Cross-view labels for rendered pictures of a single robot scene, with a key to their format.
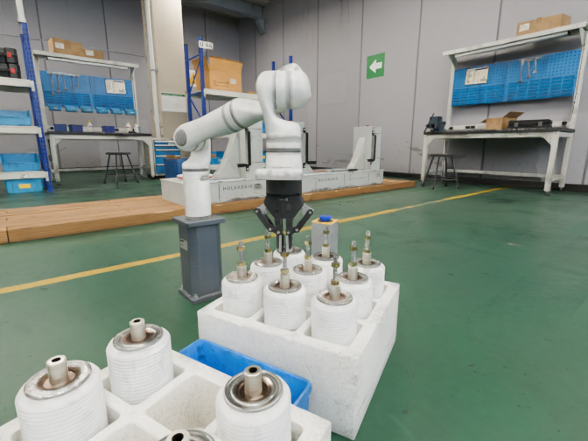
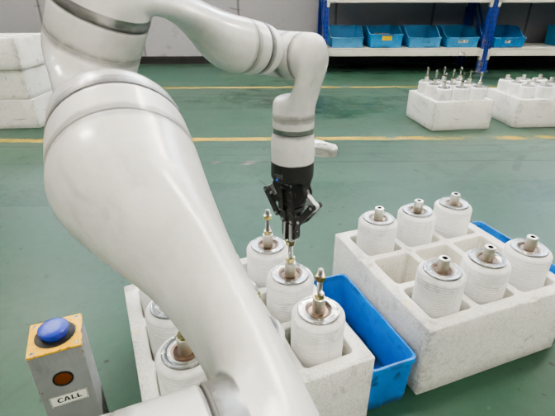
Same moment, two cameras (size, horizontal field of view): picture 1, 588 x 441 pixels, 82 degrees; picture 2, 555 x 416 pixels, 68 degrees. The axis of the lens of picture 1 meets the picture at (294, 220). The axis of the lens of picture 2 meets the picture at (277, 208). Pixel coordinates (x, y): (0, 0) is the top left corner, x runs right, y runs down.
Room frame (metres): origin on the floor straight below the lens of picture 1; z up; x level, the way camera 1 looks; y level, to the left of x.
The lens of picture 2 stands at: (1.24, 0.42, 0.74)
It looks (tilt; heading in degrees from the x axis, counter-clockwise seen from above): 27 degrees down; 219
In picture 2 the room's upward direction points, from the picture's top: straight up
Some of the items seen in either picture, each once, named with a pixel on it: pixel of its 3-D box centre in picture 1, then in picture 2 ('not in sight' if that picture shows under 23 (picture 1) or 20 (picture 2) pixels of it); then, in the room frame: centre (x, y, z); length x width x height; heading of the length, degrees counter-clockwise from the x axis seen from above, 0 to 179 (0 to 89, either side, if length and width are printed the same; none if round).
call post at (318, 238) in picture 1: (324, 265); (79, 408); (1.09, -0.10, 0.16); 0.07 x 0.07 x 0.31; 62
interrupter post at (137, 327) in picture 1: (137, 330); (443, 264); (0.49, 0.25, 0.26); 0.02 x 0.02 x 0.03
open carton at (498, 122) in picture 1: (500, 122); not in sight; (4.64, -2.76, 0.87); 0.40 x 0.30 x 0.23; 26
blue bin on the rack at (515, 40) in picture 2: not in sight; (499, 35); (-4.37, -0.78, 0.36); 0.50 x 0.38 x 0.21; 41
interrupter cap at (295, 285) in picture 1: (284, 286); (290, 274); (0.70, 0.02, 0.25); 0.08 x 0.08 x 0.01
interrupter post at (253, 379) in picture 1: (253, 381); (378, 213); (0.37, 0.05, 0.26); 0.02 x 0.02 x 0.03
